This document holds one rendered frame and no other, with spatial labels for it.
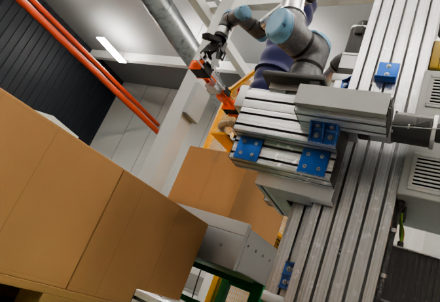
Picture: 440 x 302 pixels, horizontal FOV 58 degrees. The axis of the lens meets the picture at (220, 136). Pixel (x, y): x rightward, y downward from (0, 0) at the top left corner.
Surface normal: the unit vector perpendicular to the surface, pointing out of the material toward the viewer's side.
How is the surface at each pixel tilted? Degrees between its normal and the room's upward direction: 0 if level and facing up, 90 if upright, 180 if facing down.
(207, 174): 90
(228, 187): 90
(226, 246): 90
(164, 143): 90
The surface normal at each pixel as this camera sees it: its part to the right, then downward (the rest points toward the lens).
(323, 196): -0.36, -0.46
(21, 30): 0.86, 0.17
